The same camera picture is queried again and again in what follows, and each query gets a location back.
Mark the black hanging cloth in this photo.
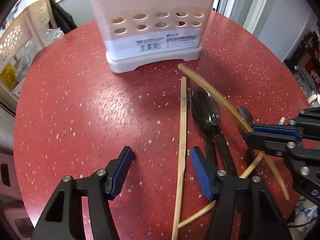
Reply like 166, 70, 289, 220
49, 0, 78, 34

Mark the bamboo chopstick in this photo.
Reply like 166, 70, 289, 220
178, 63, 290, 200

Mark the beige perforated storage cart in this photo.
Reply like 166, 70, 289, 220
1, 0, 64, 102

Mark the pink plastic stool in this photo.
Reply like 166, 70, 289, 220
1, 153, 34, 229

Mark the clear grey spoon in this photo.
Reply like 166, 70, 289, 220
190, 87, 238, 176

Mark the light wooden chopstick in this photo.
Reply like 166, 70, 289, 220
177, 151, 265, 229

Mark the blue patterned wooden chopstick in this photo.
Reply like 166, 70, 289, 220
278, 116, 285, 125

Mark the pink utensil holder caddy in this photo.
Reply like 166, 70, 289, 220
90, 0, 214, 73

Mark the dark brown spoon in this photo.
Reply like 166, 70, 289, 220
237, 106, 254, 140

